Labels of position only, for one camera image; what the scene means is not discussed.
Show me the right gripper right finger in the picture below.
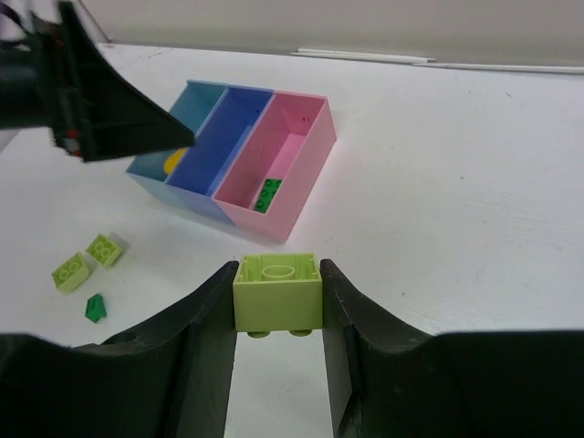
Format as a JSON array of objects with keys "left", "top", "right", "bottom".
[{"left": 320, "top": 259, "right": 583, "bottom": 437}]

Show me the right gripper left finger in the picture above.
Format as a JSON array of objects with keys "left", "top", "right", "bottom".
[{"left": 1, "top": 261, "right": 238, "bottom": 437}]

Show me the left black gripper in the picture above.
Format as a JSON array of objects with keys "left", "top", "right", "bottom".
[{"left": 1, "top": 1, "right": 195, "bottom": 162}]

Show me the yellow rounded lego brick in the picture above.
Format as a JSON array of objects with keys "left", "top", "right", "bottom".
[{"left": 163, "top": 148, "right": 188, "bottom": 175}]

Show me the light green lego brick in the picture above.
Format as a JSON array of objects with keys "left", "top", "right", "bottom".
[
  {"left": 233, "top": 253, "right": 323, "bottom": 338},
  {"left": 51, "top": 252, "right": 91, "bottom": 294},
  {"left": 86, "top": 234, "right": 122, "bottom": 267}
]

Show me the light blue container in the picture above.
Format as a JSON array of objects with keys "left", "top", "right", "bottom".
[{"left": 126, "top": 80, "right": 226, "bottom": 208}]

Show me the small dark green lego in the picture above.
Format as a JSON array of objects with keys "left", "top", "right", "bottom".
[{"left": 85, "top": 294, "right": 107, "bottom": 324}]

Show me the pink container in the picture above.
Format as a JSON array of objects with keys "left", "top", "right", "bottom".
[{"left": 213, "top": 91, "right": 337, "bottom": 242}]

